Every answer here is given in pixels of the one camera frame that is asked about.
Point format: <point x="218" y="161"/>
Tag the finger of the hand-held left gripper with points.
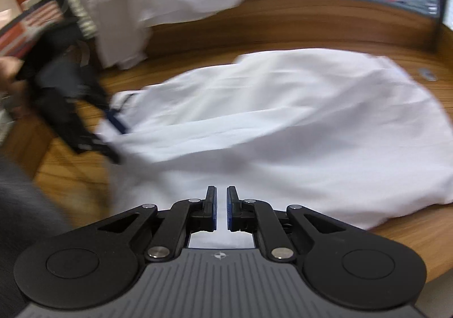
<point x="101" y="148"/>
<point x="116" y="122"/>

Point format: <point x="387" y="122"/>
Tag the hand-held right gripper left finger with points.
<point x="213" y="210"/>

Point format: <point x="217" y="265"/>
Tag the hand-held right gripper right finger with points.
<point x="229" y="210"/>

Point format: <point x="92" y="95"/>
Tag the white shirt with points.
<point x="283" y="127"/>

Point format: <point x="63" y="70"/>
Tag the person's left hand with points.
<point x="9" y="72"/>

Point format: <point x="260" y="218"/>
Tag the person's grey sweater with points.
<point x="21" y="233"/>

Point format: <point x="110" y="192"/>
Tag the black partition post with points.
<point x="440" y="10"/>

